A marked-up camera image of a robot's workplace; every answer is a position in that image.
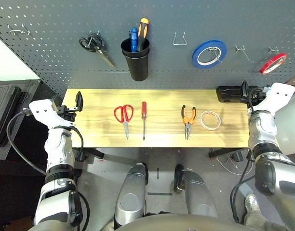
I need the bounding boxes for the red handled scissors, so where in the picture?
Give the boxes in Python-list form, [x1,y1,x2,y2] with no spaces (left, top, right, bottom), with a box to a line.
[113,104,134,141]

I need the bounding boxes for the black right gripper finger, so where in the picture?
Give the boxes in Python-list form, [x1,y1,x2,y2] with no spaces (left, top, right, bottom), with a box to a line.
[241,80,249,103]

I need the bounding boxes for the blue tape roll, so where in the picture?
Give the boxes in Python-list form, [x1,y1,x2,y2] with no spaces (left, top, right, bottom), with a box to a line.
[191,39,227,71]

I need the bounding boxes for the grey white machine housing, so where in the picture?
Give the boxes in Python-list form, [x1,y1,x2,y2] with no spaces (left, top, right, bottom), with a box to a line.
[274,90,295,156]

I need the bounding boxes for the black plastic tool case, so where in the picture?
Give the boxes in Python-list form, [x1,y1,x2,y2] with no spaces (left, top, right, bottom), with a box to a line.
[215,85,258,103]

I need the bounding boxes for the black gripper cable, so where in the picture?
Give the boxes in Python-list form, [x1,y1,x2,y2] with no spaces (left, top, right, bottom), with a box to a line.
[248,88,260,114]
[52,125,85,162]

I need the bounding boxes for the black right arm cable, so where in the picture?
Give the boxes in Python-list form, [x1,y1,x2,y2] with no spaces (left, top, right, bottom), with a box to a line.
[230,154,256,224]

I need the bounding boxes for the silver left robot leg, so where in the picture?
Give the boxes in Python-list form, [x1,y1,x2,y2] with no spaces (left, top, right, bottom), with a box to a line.
[113,162,148,229]

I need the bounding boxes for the white tape roll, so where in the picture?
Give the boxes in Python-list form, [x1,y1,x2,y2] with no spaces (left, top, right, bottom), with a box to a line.
[200,110,222,131]

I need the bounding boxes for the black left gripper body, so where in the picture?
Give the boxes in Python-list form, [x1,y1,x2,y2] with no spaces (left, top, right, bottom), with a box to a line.
[56,105,78,122]

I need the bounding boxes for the black handled scissors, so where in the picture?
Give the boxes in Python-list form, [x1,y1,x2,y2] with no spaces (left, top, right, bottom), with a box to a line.
[79,33,116,69]

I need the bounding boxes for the double metal peg hook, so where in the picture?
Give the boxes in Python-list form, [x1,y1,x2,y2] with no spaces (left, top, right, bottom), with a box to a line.
[88,30,100,48]

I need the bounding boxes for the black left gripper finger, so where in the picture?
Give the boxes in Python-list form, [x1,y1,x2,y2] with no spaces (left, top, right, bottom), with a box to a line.
[75,90,84,113]

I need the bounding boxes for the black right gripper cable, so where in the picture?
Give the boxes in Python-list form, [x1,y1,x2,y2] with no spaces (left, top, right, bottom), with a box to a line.
[248,88,260,114]

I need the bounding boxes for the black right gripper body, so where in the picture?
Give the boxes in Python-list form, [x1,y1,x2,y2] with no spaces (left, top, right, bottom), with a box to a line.
[241,90,266,108]

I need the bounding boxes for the silver robot leg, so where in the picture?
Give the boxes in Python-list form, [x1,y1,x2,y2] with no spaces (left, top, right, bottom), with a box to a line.
[173,164,219,218]
[113,162,148,229]

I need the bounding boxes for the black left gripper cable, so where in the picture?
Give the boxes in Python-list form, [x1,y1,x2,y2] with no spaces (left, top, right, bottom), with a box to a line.
[52,125,85,162]

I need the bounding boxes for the silver right robot leg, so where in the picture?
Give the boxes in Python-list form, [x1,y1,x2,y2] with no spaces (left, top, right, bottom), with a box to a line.
[173,164,219,218]

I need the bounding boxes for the khaki trouser leg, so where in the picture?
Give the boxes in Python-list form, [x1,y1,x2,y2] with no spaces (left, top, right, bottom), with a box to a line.
[243,210,287,231]

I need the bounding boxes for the grey robot torso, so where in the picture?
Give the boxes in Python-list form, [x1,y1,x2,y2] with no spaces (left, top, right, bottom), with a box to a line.
[104,213,249,231]

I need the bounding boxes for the grey metal pegboard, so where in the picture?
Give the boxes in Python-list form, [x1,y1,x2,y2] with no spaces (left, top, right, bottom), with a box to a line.
[0,0,295,97]

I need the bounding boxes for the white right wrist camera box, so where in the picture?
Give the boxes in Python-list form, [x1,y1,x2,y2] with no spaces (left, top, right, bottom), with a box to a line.
[257,82,295,114]

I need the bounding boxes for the large black equipment case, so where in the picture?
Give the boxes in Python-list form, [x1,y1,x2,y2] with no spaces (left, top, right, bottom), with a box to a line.
[0,79,46,161]

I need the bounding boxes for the black plastic cup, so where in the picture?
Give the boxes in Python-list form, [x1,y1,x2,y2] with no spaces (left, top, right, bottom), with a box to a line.
[120,37,150,82]

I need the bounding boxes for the orange black needle-nose pliers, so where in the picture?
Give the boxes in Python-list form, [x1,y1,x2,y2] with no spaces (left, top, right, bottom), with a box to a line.
[181,104,197,141]

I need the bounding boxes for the red tape roll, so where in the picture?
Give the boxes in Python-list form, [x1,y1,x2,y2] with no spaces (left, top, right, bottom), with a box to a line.
[259,52,288,75]

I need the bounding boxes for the white floor cable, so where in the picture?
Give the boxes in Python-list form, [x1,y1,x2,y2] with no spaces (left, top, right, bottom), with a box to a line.
[217,154,254,176]

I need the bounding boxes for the black table foot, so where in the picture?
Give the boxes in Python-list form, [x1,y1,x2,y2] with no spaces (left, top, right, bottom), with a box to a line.
[208,148,251,159]
[72,147,105,164]

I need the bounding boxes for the blue handled screwdriver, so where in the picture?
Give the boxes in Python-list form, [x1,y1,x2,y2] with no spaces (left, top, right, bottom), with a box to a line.
[130,26,139,53]

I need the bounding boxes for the long metal peg hook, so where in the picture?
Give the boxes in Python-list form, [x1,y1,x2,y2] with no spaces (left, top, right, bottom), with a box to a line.
[235,45,251,61]
[208,46,223,64]

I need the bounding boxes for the red handled screwdriver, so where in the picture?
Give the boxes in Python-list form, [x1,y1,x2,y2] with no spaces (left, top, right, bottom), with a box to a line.
[141,101,148,141]

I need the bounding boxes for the white sneaker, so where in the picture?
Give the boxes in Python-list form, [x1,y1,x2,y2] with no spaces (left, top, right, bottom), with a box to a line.
[244,193,262,217]

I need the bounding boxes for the bare metal peg hook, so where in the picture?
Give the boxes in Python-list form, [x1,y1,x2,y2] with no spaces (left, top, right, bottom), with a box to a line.
[7,25,21,37]
[21,23,32,36]

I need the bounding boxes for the wide wire pliers holder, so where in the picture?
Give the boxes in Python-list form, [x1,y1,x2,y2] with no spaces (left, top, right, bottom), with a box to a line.
[173,31,188,46]

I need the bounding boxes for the orange black handled screwdriver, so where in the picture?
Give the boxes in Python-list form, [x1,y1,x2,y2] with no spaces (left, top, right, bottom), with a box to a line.
[136,18,150,52]

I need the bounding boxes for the black left camera cable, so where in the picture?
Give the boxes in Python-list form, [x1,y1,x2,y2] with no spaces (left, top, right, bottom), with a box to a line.
[6,108,48,176]

